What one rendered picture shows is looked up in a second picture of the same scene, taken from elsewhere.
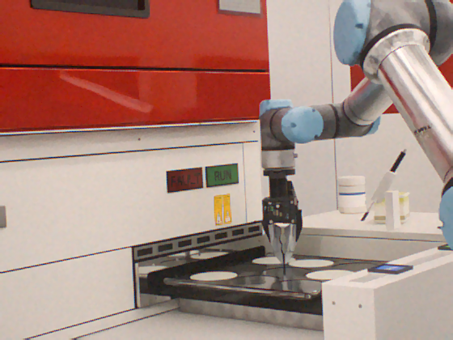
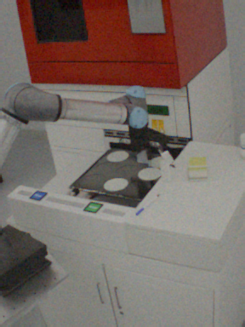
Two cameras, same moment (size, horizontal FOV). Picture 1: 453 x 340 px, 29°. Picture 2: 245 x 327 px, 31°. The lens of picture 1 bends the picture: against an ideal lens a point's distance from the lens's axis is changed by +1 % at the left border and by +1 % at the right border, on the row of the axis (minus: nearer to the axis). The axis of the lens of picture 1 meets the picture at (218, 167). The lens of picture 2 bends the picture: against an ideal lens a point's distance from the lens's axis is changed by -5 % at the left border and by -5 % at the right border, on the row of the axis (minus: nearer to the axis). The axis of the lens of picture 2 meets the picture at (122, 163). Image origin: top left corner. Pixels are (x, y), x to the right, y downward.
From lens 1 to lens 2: 2.54 m
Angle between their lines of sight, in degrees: 82
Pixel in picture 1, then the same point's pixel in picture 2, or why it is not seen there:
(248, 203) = (178, 127)
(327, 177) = not seen: outside the picture
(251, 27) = (158, 40)
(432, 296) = (44, 215)
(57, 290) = (71, 135)
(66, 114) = (54, 78)
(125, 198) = not seen: hidden behind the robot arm
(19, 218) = not seen: hidden behind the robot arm
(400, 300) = (23, 207)
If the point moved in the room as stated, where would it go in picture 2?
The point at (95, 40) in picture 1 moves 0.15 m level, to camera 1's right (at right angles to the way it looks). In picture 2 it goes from (63, 51) to (65, 59)
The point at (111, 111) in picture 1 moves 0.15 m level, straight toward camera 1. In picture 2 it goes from (73, 78) to (42, 86)
